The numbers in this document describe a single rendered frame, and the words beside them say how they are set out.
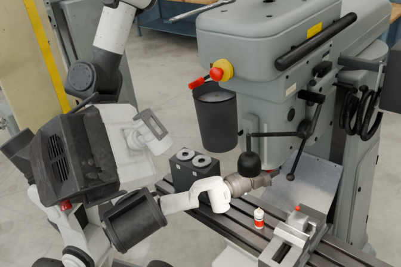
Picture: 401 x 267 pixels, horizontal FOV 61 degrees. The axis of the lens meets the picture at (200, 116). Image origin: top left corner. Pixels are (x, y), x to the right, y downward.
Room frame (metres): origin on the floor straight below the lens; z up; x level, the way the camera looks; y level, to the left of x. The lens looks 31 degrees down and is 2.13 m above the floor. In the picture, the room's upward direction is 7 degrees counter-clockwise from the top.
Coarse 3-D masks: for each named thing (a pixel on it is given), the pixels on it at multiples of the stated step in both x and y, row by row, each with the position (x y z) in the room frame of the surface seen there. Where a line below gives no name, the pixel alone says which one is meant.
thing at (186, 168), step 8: (184, 152) 1.35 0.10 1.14; (192, 152) 1.34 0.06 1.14; (176, 160) 1.30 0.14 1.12; (184, 160) 1.28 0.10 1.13; (192, 160) 1.29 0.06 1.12; (200, 160) 1.28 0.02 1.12; (208, 160) 1.26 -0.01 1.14; (216, 160) 1.27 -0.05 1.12; (176, 168) 1.29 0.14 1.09; (184, 168) 1.26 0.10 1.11; (192, 168) 1.23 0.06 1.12; (200, 168) 1.22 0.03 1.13; (208, 168) 1.22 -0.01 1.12; (216, 168) 1.25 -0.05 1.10; (176, 176) 1.30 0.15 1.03; (184, 176) 1.26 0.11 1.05; (192, 176) 1.23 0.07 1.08; (200, 176) 1.20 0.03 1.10; (208, 176) 1.20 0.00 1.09; (176, 184) 1.31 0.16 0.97; (184, 184) 1.27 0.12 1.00; (192, 184) 1.23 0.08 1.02; (200, 192) 1.20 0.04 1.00; (208, 200) 1.18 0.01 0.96
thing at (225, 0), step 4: (220, 0) 1.06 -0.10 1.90; (224, 0) 1.07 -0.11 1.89; (228, 0) 1.05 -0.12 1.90; (232, 0) 1.05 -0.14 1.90; (212, 4) 1.01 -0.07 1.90; (216, 4) 1.02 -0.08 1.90; (220, 4) 1.03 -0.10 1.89; (200, 8) 0.98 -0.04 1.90; (204, 8) 0.98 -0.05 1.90; (208, 8) 0.99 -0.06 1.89; (188, 12) 0.96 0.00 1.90; (192, 12) 0.95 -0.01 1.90; (196, 12) 0.96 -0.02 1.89; (176, 16) 0.93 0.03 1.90; (180, 16) 0.92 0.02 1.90; (184, 16) 0.93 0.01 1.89; (188, 16) 0.94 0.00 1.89; (172, 20) 0.91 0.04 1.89; (176, 20) 0.91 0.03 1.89
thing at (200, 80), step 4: (200, 76) 0.93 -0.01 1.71; (204, 76) 0.94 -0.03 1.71; (208, 76) 0.95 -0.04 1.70; (196, 80) 0.91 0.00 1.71; (200, 80) 0.92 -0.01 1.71; (204, 80) 0.92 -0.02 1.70; (192, 84) 0.90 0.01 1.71; (196, 84) 0.90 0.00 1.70; (200, 84) 0.91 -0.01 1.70; (192, 88) 0.89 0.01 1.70
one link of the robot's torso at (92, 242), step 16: (32, 192) 0.88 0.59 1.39; (48, 208) 0.86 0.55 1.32; (80, 208) 0.96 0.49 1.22; (96, 208) 0.97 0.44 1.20; (64, 224) 0.86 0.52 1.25; (80, 224) 0.94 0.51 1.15; (96, 224) 0.96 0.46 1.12; (64, 240) 0.91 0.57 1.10; (80, 240) 0.88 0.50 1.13; (96, 240) 0.92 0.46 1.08; (80, 256) 0.87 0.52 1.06; (96, 256) 0.89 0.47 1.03
